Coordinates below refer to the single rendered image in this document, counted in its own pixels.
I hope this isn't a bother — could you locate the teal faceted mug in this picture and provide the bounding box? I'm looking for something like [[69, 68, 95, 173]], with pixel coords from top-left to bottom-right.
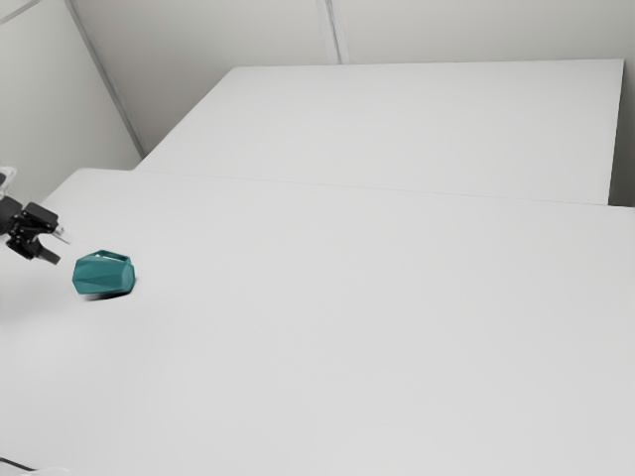
[[71, 248, 138, 300]]

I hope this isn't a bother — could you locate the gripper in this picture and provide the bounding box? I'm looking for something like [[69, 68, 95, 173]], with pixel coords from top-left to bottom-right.
[[0, 195, 75, 267]]

